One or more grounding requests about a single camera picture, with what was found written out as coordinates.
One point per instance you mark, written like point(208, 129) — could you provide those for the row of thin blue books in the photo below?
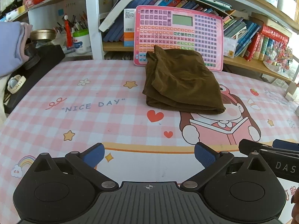
point(247, 32)

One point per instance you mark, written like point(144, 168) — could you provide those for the flat red book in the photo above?
point(275, 32)

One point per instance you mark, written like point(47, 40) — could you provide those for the red tassel charm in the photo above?
point(69, 37)

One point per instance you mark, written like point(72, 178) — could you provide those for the white pen cup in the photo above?
point(80, 43)

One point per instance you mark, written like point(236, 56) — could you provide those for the white softcover book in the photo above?
point(116, 11)

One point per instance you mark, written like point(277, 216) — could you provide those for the black round jar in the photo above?
point(31, 56)

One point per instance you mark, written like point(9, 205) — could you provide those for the person's right hand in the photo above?
point(296, 203)

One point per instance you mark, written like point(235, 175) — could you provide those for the black flat stand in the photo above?
point(44, 60)

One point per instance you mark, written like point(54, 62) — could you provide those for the white shelf frame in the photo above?
point(93, 16)

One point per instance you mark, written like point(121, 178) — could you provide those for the thick red dictionary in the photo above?
point(253, 47)

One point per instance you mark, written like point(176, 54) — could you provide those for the lavender cloth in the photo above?
point(11, 46)

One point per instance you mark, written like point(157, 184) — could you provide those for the row of blue purple books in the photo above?
point(177, 2)

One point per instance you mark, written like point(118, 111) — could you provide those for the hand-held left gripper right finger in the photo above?
point(205, 155)

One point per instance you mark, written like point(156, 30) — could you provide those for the bunch of pens and pencils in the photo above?
point(81, 22)

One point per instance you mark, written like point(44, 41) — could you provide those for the colourful paper ornament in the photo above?
point(280, 56)

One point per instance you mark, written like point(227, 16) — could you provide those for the pink learning tablet toy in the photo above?
point(163, 28)

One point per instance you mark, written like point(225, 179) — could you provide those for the wooden shelf board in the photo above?
point(245, 65)

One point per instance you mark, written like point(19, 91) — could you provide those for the orange and white box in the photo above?
point(129, 35)

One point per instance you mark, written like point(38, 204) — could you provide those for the pink checked cartoon table mat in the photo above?
point(93, 121)

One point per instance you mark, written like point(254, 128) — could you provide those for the beige thick book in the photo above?
point(268, 21)

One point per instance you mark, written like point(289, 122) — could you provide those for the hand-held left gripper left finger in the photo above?
point(93, 154)

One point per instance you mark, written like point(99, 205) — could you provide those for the brown pants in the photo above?
point(182, 84)

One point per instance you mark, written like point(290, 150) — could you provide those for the white cloth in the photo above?
point(2, 98)

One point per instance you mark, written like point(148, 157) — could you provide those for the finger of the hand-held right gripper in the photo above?
point(286, 144)
point(250, 146)

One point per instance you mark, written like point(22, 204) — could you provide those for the white smartwatch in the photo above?
point(15, 84)

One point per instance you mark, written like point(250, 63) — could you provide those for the small white carton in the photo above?
point(230, 46)

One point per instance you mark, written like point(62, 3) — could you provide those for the gold metal bowl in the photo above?
point(42, 34)

